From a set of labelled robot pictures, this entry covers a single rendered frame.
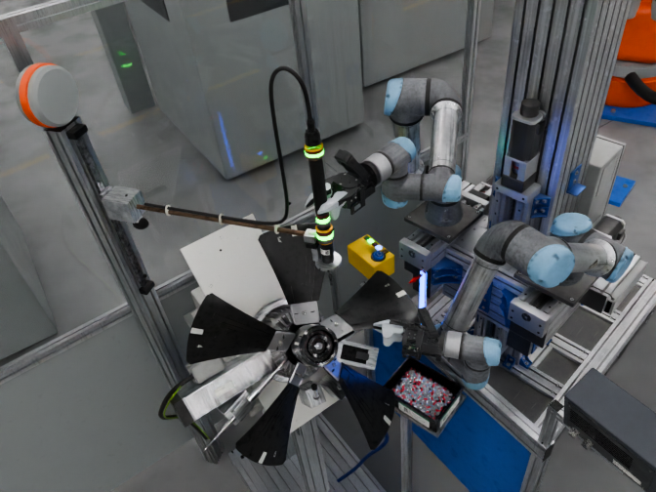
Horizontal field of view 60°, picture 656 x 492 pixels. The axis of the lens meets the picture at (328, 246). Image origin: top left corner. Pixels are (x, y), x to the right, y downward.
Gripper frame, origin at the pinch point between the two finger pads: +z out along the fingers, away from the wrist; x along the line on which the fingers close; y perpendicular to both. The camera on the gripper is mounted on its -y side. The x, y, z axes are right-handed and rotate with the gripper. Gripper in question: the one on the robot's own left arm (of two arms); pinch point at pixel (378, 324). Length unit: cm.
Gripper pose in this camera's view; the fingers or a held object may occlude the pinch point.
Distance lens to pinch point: 170.6
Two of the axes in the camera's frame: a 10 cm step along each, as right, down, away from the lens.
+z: -9.5, -1.4, 2.8
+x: 1.2, 6.7, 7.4
